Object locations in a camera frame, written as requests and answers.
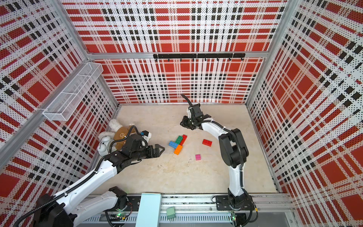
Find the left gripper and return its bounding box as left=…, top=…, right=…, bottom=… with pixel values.
left=131, top=144, right=165, bottom=161

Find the red lego brick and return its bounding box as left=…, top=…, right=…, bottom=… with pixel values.
left=179, top=135, right=187, bottom=146
left=202, top=139, right=212, bottom=147

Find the blue lego brick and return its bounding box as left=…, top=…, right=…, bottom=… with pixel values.
left=168, top=141, right=179, bottom=149

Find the green lego brick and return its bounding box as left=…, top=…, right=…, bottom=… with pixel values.
left=175, top=136, right=183, bottom=145

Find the orange lego brick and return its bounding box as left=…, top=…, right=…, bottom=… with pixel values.
left=174, top=145, right=183, bottom=155

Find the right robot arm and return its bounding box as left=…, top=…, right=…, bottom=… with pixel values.
left=181, top=94, right=249, bottom=210

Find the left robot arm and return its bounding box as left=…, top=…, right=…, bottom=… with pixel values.
left=14, top=125, right=165, bottom=227

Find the white teddy bear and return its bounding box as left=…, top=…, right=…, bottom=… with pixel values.
left=98, top=119, right=141, bottom=151

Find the white alarm clock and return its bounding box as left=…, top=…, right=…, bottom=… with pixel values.
left=97, top=136, right=116, bottom=157

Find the green terminal connector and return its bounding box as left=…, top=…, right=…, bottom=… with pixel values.
left=166, top=207, right=176, bottom=220

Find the pale green upright panel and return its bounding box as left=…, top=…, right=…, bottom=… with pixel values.
left=135, top=193, right=162, bottom=227

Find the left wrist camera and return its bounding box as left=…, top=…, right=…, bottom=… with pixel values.
left=140, top=131, right=152, bottom=142

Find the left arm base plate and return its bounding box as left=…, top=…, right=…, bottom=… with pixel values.
left=106, top=195, right=141, bottom=212

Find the black hook rail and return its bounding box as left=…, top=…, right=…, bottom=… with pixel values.
left=153, top=53, right=246, bottom=60

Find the white wire mesh basket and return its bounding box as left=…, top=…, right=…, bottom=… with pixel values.
left=43, top=62, right=103, bottom=122

